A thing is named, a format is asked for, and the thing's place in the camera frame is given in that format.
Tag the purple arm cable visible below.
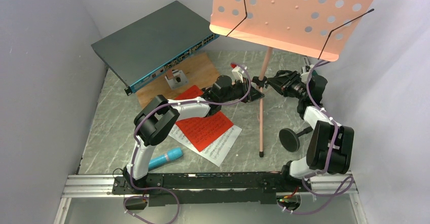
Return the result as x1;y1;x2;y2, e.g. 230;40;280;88
122;63;253;224
277;59;355;215

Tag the dark grey network switch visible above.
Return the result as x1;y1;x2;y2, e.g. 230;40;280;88
91;1;219;95

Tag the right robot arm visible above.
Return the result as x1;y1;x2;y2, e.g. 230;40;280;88
267;70;354;191

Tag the black round disc stand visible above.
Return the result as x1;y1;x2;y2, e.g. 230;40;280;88
278;126;313;153

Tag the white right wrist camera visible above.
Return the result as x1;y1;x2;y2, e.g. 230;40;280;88
301;56;314;78

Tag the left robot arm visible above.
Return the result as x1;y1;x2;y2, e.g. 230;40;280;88
123;76;264;194

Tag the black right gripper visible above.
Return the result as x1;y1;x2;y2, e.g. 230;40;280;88
266;71;308;100

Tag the blue cylindrical tube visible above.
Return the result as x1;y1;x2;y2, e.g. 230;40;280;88
149;147;183;170

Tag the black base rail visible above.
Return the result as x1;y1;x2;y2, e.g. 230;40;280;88
112;170;302;207

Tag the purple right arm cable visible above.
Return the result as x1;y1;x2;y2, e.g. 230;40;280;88
277;59;355;215

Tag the pink music stand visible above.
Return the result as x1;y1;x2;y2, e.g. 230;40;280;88
201;0;387;158

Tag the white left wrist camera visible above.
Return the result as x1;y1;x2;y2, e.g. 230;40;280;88
231;63;247;83

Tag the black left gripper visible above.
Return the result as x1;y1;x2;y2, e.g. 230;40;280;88
220;79;263;104

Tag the wooden board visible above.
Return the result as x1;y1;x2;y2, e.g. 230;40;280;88
136;53;220;108

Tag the red sheet music booklet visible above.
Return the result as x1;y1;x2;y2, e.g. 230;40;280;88
169;85;235;153

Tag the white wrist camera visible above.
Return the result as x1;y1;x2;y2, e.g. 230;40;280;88
231;63;247;83
301;56;314;78

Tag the small metal bracket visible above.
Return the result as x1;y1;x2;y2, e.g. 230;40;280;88
164;69;189;90

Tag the white sheet music paper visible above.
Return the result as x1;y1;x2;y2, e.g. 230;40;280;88
169;125;242;167

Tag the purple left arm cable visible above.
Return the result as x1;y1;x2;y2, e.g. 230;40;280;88
122;63;253;224

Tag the aluminium frame rail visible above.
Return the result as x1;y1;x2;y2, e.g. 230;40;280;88
53;173;118;224

